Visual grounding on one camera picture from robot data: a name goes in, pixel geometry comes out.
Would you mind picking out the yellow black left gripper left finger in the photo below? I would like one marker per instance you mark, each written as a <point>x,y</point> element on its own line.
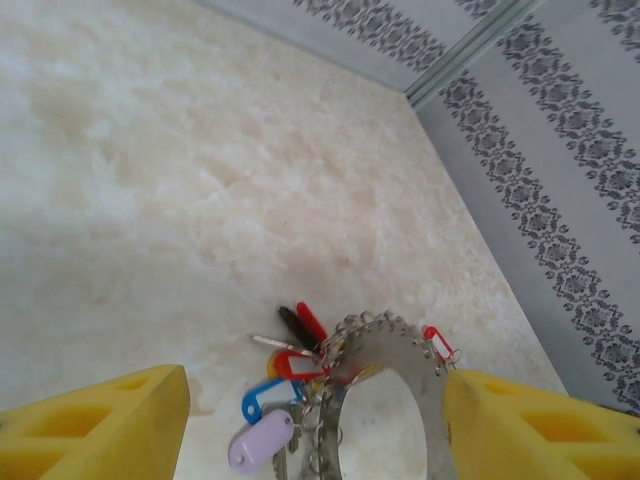
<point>160,425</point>

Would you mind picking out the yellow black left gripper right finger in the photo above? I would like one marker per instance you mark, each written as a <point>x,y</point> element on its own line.
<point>480,425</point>

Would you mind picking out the large metal keyring disc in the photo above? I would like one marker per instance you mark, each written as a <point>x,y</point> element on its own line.
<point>385,345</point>

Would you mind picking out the blue key tag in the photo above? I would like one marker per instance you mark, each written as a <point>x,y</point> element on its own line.
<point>252,407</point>

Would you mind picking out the lilac key tag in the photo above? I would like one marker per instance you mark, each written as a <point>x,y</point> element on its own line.
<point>260,442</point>

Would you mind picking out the silver key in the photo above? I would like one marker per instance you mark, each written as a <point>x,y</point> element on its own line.
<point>282,465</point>

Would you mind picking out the black key tag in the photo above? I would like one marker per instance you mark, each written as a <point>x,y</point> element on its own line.
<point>290,322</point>

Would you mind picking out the slim red key tag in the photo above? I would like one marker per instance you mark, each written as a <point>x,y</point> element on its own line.
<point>312,325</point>

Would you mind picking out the aluminium frame post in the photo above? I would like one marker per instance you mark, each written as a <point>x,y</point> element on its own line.
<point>475,50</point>

